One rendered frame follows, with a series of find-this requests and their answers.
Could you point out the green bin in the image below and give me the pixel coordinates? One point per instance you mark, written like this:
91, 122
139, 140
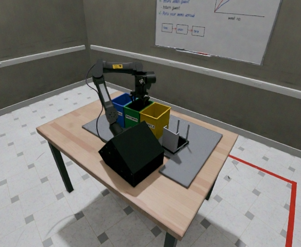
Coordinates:
132, 117

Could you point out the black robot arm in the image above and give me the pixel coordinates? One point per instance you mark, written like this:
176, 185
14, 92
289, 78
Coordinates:
133, 68

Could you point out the yellow open bin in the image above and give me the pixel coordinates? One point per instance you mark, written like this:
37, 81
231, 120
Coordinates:
156, 116

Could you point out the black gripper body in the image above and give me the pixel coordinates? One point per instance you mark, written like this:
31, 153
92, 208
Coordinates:
139, 92

